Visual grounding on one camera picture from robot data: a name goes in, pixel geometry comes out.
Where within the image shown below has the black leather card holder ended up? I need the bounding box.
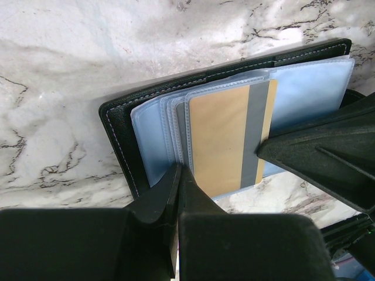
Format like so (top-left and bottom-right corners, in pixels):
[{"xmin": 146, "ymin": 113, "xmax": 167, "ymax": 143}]
[{"xmin": 99, "ymin": 38, "xmax": 360, "ymax": 198}]

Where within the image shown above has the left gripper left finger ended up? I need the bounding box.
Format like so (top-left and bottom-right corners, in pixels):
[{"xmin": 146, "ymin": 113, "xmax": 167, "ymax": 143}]
[{"xmin": 1, "ymin": 165, "xmax": 181, "ymax": 280}]

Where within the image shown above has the gold credit card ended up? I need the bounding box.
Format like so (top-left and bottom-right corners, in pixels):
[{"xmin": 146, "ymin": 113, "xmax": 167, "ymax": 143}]
[{"xmin": 185, "ymin": 80, "xmax": 278, "ymax": 197}]

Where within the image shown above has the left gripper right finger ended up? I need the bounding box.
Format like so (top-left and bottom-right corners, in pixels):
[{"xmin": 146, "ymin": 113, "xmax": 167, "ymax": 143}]
[{"xmin": 178, "ymin": 167, "xmax": 334, "ymax": 280}]

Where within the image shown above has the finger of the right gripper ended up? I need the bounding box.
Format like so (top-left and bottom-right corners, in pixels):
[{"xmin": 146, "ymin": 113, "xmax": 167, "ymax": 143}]
[{"xmin": 257, "ymin": 94, "xmax": 374, "ymax": 213}]

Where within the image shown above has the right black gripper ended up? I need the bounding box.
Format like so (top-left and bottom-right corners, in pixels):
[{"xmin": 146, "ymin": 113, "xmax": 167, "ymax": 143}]
[{"xmin": 321, "ymin": 214, "xmax": 374, "ymax": 280}]

